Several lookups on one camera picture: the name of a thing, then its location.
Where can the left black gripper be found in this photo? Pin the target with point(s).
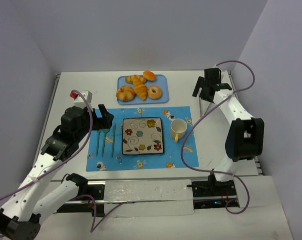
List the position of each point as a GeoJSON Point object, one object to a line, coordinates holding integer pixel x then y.
{"type": "Point", "coordinates": [102, 119]}

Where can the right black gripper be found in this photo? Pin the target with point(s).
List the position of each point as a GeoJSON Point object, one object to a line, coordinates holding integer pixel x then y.
{"type": "Point", "coordinates": [206, 83]}

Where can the long striped croissant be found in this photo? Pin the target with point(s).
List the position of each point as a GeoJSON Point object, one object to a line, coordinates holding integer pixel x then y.
{"type": "Point", "coordinates": [140, 88]}

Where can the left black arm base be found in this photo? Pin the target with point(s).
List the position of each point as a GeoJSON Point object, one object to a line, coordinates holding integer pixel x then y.
{"type": "Point", "coordinates": [84, 199]}

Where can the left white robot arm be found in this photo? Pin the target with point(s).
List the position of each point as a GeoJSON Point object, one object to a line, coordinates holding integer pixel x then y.
{"type": "Point", "coordinates": [22, 215]}

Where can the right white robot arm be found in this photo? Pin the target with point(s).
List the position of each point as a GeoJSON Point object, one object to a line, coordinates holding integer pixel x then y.
{"type": "Point", "coordinates": [246, 133]}

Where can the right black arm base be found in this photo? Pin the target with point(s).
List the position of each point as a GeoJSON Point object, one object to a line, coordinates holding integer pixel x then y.
{"type": "Point", "coordinates": [213, 194]}

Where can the round twisted bread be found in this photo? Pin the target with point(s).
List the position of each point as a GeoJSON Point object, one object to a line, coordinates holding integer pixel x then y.
{"type": "Point", "coordinates": [125, 93]}

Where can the teal fork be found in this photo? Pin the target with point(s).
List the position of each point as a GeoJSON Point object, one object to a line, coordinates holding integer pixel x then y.
{"type": "Point", "coordinates": [97, 141]}

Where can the teal knife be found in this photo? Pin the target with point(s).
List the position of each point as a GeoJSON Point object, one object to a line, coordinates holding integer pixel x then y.
{"type": "Point", "coordinates": [113, 144]}

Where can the square floral ceramic plate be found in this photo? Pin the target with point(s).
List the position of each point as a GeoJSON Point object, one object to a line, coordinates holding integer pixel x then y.
{"type": "Point", "coordinates": [142, 136]}

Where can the blue cartoon placemat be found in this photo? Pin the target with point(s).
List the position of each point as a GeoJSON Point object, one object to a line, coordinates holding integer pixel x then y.
{"type": "Point", "coordinates": [174, 152]}

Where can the light blue tray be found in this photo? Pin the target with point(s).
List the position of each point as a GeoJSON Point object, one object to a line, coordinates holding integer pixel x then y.
{"type": "Point", "coordinates": [161, 82]}

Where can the small croissant back left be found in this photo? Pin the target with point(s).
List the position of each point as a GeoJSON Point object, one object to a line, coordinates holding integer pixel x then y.
{"type": "Point", "coordinates": [129, 79]}

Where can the cream yellow mug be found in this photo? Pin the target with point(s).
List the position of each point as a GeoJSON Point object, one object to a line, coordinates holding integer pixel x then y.
{"type": "Point", "coordinates": [178, 129]}

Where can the round orange bun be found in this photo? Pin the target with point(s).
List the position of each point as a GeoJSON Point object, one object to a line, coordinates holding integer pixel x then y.
{"type": "Point", "coordinates": [150, 76]}

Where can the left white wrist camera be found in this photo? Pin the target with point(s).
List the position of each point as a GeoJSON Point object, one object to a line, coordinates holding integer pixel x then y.
{"type": "Point", "coordinates": [78, 100]}

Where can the glazed ring donut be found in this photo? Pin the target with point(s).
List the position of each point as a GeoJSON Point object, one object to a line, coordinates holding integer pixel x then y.
{"type": "Point", "coordinates": [154, 92]}

